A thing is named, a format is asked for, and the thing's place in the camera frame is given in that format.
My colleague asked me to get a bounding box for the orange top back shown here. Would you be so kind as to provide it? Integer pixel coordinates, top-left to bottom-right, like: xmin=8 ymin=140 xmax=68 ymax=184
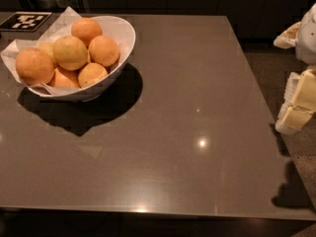
xmin=71 ymin=18 xmax=103 ymax=46

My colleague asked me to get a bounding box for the white bowl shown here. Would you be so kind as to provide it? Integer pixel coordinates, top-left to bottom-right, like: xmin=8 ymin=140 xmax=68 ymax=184
xmin=28 ymin=16 xmax=136 ymax=102

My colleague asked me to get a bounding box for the black white fiducial marker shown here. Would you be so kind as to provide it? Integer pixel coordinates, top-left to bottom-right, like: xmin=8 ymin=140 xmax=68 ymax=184
xmin=0 ymin=12 xmax=52 ymax=32

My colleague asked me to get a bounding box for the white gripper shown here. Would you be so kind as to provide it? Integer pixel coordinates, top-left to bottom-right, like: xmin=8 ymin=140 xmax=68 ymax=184
xmin=274 ymin=4 xmax=316 ymax=135

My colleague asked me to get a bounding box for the orange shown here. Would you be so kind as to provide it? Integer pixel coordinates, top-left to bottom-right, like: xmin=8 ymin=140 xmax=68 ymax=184
xmin=15 ymin=47 xmax=54 ymax=86
xmin=88 ymin=36 xmax=120 ymax=67
xmin=78 ymin=62 xmax=108 ymax=88
xmin=49 ymin=67 xmax=80 ymax=89
xmin=53 ymin=36 xmax=88 ymax=71
xmin=71 ymin=18 xmax=103 ymax=46

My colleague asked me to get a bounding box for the orange hidden back left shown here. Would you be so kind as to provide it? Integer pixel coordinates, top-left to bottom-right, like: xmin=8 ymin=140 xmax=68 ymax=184
xmin=38 ymin=42 xmax=58 ymax=67

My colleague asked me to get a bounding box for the white paper liner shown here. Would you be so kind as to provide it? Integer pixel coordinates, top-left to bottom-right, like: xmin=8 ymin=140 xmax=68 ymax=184
xmin=1 ymin=7 xmax=81 ymax=84

